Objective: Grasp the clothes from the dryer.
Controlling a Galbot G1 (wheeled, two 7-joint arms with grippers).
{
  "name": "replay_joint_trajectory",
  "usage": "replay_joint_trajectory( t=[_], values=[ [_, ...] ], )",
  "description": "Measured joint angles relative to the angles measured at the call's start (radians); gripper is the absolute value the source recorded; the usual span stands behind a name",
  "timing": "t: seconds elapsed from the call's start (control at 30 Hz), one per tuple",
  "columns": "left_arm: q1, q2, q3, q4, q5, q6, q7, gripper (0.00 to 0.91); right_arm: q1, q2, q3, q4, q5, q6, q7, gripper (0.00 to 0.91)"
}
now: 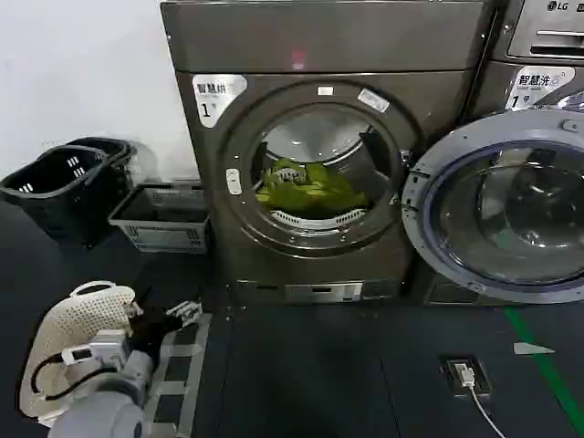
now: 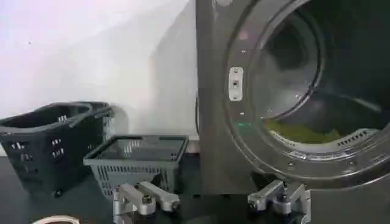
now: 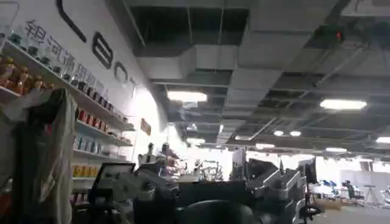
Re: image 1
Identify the grey front-load dryer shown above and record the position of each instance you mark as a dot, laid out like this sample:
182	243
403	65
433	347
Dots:
319	41

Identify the white perforated laundry basket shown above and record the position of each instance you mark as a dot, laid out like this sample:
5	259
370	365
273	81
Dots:
77	315

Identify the black round plastic basket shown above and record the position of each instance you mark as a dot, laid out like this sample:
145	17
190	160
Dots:
116	148
41	201

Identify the green clothes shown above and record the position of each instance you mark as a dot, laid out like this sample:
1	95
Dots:
328	187

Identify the floor power socket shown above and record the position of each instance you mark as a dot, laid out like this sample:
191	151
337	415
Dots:
465	374

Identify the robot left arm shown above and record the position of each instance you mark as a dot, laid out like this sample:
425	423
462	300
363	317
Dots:
109	401

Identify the white floor tape piece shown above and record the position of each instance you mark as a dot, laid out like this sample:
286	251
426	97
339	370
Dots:
531	348

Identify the grey rectangular plastic crate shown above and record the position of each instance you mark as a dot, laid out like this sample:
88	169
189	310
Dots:
159	232

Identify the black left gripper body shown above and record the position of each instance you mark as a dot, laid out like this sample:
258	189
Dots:
153	330

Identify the grey ladder-shaped floor frame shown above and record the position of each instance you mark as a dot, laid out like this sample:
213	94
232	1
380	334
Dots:
182	351

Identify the grey stacked machine with drawer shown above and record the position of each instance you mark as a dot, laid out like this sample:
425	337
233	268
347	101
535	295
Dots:
547	27

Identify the round glass dryer door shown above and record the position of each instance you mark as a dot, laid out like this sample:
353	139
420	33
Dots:
511	205

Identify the grey washer with label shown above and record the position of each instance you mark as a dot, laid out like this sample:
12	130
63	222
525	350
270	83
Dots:
497	86

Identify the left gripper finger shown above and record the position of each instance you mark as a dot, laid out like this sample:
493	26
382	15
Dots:
184	314
134	309

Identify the green floor tape line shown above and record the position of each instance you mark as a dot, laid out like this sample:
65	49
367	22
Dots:
543	365

